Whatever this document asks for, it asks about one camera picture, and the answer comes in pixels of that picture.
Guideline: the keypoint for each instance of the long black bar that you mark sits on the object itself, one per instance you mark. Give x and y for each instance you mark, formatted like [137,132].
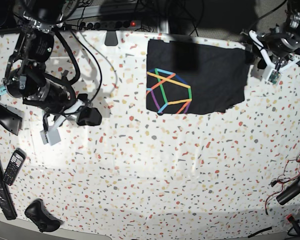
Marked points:
[6,203]

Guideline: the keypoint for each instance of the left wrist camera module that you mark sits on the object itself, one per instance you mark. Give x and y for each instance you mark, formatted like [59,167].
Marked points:
[271,75]

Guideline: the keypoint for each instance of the black T-shirt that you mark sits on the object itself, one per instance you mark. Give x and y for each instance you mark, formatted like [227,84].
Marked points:
[190,78]

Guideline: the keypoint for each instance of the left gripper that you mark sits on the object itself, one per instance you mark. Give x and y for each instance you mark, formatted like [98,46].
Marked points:
[275,49]

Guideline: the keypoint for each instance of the teal highlighter marker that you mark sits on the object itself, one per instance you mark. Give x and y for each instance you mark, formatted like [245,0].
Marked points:
[3,90]

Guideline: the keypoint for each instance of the black power strip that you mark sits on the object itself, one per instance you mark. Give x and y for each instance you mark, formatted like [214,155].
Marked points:
[110,25]

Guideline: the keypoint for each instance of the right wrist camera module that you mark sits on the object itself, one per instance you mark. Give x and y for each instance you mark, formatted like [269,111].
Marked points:
[50,137]

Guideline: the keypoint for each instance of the black cable strip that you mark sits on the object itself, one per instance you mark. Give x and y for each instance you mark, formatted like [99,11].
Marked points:
[259,232]

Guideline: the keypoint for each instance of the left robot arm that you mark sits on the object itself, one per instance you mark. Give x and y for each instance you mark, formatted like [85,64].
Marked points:
[292,24]

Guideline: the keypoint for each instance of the terrazzo pattern table cloth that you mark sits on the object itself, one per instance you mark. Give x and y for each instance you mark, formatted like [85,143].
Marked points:
[172,177]

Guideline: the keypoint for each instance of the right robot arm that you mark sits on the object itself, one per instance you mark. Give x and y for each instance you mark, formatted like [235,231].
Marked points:
[26,77]

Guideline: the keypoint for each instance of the black game controller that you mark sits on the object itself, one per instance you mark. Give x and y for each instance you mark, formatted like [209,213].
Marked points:
[39,215]

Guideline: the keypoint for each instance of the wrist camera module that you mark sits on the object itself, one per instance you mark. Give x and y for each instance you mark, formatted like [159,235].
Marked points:
[50,137]
[271,75]

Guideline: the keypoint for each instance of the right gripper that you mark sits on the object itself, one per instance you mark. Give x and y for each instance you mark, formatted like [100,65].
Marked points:
[80,112]

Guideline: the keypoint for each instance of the black handheld scanner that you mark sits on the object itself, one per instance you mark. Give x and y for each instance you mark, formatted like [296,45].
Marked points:
[11,118]

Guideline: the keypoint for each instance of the black cylinder tool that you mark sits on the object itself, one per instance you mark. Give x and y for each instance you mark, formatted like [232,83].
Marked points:
[288,194]

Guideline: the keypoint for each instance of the red handled tool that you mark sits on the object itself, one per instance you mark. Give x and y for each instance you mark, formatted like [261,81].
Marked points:
[295,226]

